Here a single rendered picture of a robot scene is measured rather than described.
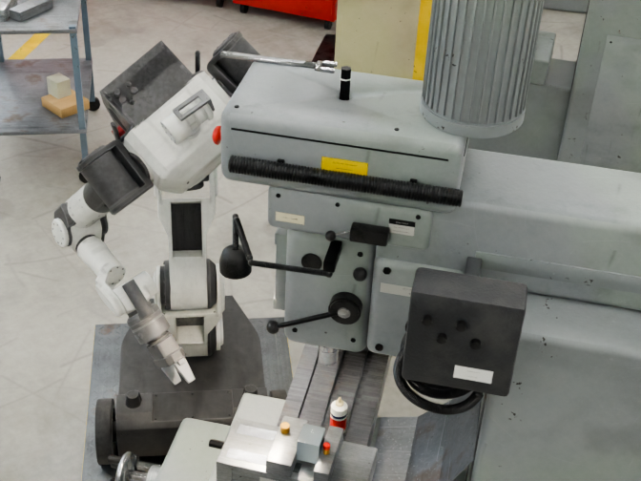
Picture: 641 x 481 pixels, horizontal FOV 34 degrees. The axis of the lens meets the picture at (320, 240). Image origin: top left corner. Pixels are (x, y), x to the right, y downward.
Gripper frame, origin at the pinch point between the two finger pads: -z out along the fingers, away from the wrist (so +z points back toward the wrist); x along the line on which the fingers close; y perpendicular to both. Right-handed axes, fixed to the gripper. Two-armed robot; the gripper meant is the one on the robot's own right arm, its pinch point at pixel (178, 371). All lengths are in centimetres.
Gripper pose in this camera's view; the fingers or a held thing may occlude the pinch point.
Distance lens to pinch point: 269.5
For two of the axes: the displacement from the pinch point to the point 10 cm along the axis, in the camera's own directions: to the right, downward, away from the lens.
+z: -5.1, -8.5, -1.0
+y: 7.3, -4.9, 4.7
